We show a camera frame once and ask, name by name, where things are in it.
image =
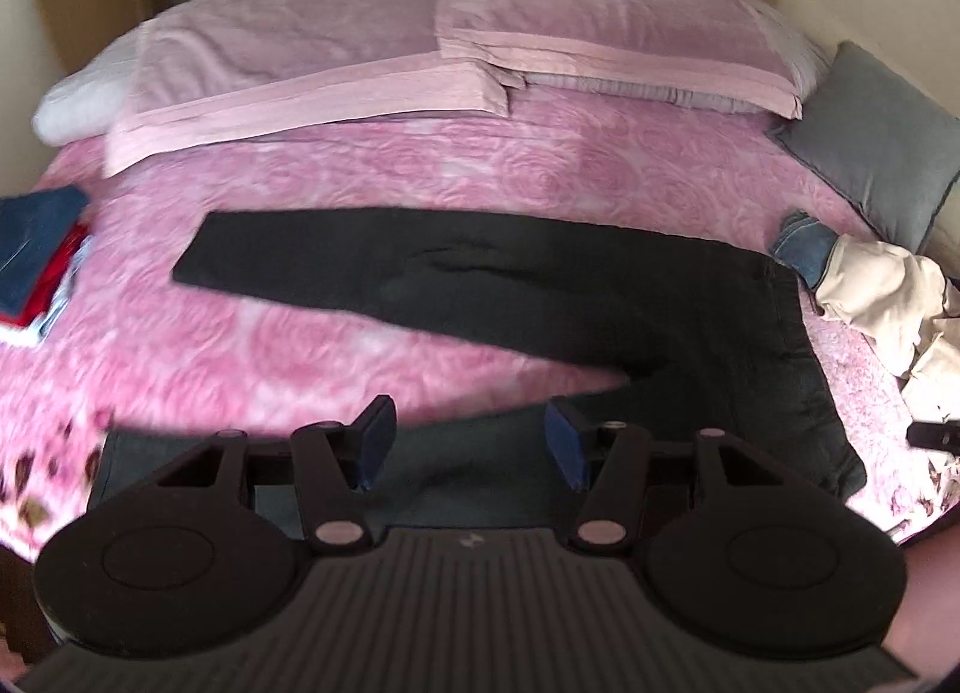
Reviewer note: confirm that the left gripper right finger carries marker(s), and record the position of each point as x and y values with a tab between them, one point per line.
629	482

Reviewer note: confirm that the pink pillow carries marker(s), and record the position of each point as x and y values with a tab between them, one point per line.
214	71
709	47

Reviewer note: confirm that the folded white garment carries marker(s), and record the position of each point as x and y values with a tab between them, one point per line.
34	335

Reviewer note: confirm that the folded blue jeans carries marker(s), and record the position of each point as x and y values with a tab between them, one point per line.
32	227

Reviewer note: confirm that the crumpled blue jeans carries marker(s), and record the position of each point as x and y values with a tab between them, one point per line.
804	244

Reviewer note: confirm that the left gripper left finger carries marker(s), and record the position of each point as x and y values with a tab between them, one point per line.
326	464

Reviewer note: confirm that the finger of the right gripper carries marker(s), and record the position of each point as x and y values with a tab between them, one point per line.
927	435

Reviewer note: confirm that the pink pillow right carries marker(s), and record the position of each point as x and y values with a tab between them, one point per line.
709	47

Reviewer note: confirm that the white striped folded quilt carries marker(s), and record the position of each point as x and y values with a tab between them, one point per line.
86	103

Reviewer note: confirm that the beige garment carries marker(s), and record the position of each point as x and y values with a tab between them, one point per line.
905	306

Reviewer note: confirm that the black trousers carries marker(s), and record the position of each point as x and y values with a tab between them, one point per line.
709	336

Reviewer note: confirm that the grey cushion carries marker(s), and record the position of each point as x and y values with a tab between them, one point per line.
880	143

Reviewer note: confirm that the folded red garment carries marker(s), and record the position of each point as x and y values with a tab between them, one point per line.
40	298

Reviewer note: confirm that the pink pillow left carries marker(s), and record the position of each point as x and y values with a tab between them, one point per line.
214	71

